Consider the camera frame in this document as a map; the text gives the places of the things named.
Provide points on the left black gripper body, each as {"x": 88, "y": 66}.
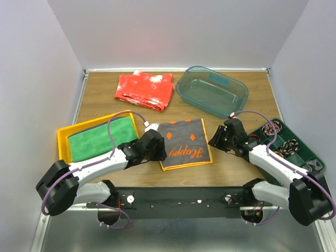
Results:
{"x": 158, "y": 154}

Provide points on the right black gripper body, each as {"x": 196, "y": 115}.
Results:
{"x": 230, "y": 142}

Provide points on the grey orange towel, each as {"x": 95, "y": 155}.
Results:
{"x": 186, "y": 144}

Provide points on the teal plastic basket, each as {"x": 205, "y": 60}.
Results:
{"x": 212, "y": 92}

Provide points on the green towel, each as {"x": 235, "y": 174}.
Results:
{"x": 95, "y": 141}

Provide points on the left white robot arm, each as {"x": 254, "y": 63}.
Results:
{"x": 64, "y": 185}

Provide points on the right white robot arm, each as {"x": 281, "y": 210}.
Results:
{"x": 305, "y": 194}

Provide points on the orange black rolled sock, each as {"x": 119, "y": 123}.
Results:
{"x": 254, "y": 136}

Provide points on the rolled patterned sock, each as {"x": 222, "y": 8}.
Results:
{"x": 289, "y": 148}
{"x": 273, "y": 128}

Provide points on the yellow rolled sock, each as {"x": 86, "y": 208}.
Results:
{"x": 279, "y": 154}

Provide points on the green divided organizer box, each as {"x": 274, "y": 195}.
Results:
{"x": 302, "y": 156}

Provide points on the red white folded towel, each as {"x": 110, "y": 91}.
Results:
{"x": 146, "y": 90}

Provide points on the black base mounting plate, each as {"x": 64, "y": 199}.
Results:
{"x": 182, "y": 202}

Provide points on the grey rolled sock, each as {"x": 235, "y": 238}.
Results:
{"x": 313, "y": 165}

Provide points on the yellow plastic tray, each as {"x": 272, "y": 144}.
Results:
{"x": 64, "y": 133}

